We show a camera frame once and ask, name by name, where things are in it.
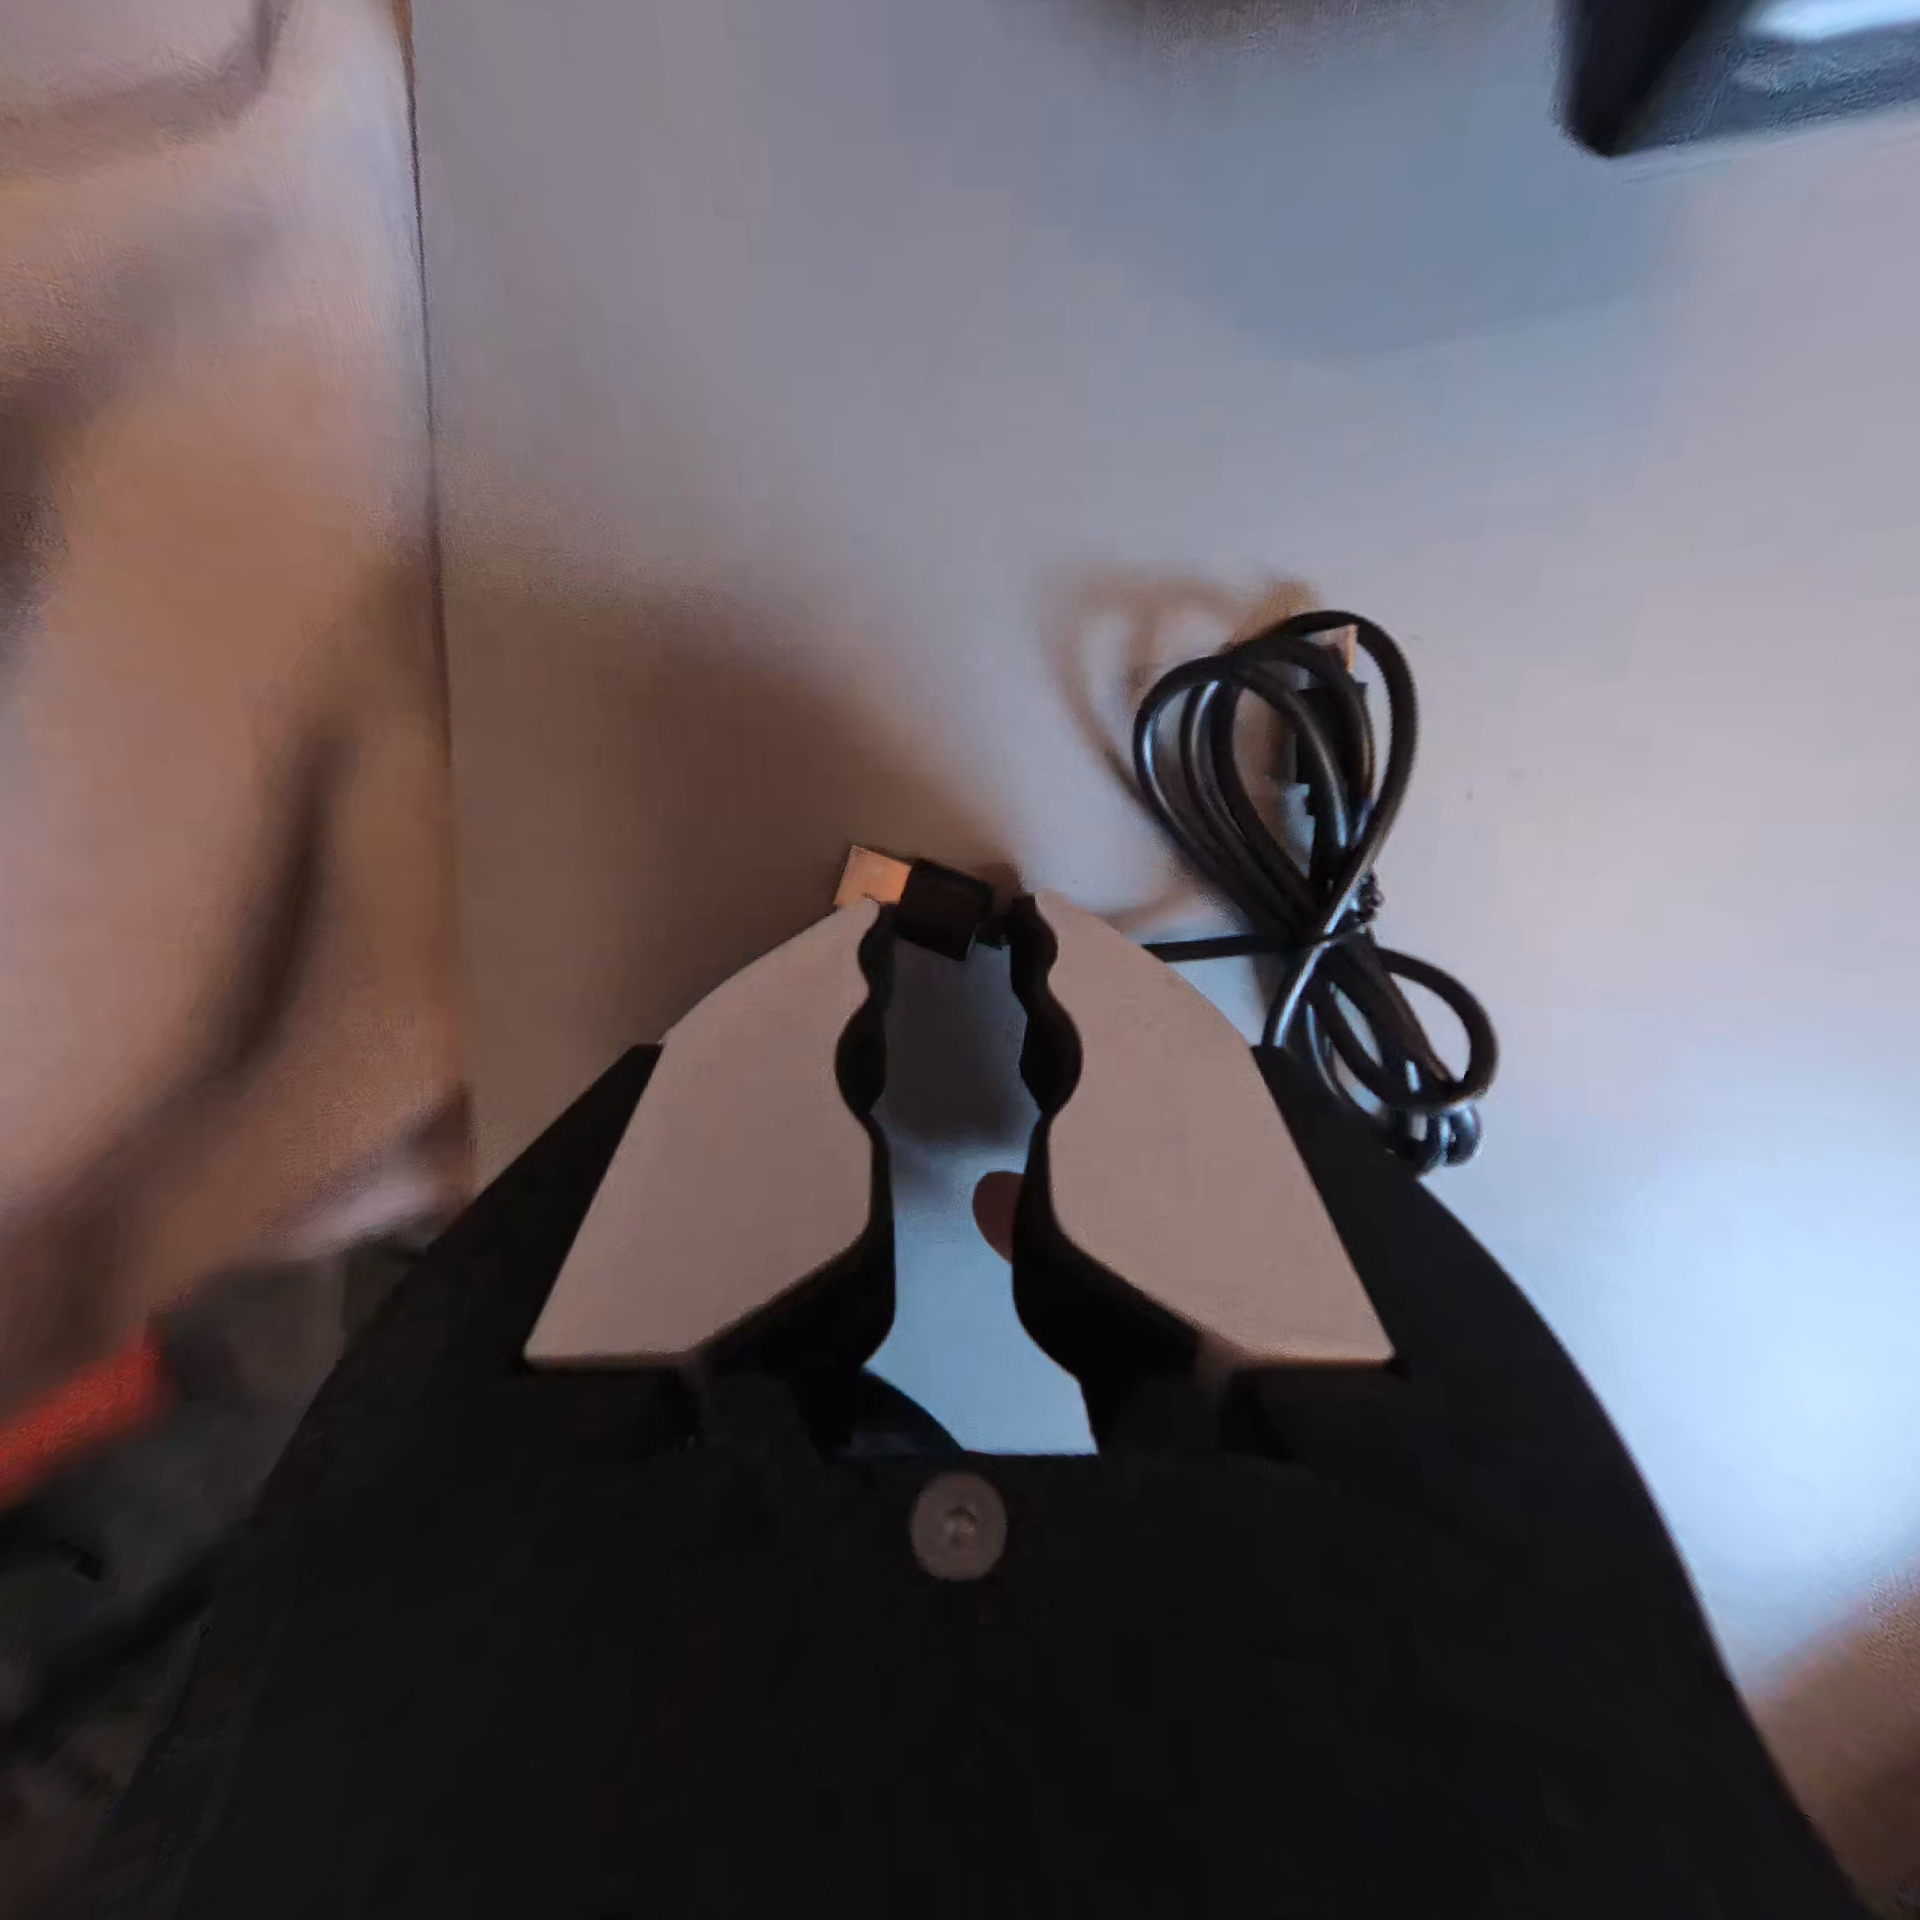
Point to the dark angular object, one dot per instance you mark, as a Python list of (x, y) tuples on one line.
[(1723, 77)]

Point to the orange object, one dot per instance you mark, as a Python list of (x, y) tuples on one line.
[(75, 1418)]

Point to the person's beige clothing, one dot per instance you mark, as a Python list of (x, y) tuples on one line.
[(211, 675)]

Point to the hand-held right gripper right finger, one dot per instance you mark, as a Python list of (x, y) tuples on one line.
[(1184, 1170)]

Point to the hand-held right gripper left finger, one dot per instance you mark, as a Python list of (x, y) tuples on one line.
[(721, 1155)]

